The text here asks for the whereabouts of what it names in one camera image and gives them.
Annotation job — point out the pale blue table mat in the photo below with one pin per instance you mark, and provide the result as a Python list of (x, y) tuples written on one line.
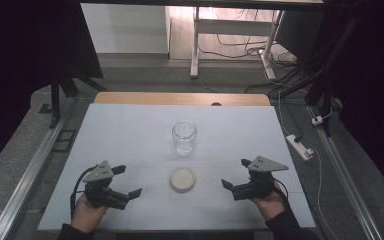
[(146, 140)]

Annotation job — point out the clear glass jar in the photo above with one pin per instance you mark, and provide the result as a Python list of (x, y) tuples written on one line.
[(184, 138)]

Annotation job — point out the black metal stand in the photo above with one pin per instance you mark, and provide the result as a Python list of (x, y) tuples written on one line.
[(326, 76), (56, 100)]

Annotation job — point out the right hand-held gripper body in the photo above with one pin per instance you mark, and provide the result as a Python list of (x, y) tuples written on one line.
[(256, 185)]

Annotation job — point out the aluminium rail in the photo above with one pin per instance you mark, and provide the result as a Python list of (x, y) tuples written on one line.
[(343, 180), (30, 170)]

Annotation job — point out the black floor bracket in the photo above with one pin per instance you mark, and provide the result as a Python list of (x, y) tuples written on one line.
[(64, 140)]

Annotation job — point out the person's left hand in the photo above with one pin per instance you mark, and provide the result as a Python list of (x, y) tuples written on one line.
[(86, 213)]

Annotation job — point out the white power strip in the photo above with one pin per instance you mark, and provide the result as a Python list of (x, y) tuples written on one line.
[(299, 147)]

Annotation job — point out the black curtain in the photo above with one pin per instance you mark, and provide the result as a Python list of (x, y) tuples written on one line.
[(376, 83), (16, 66)]

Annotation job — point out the white desk frame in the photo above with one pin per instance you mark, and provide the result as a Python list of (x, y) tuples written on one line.
[(228, 27)]

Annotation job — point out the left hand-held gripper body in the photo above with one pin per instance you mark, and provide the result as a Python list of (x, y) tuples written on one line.
[(101, 188)]

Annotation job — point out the person's right hand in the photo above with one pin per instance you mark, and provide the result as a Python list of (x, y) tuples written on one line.
[(270, 205)]

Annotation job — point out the cream round jar lid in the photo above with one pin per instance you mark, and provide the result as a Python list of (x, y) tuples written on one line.
[(182, 179)]

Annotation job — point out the small white adapter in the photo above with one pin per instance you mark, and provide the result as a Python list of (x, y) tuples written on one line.
[(317, 120)]

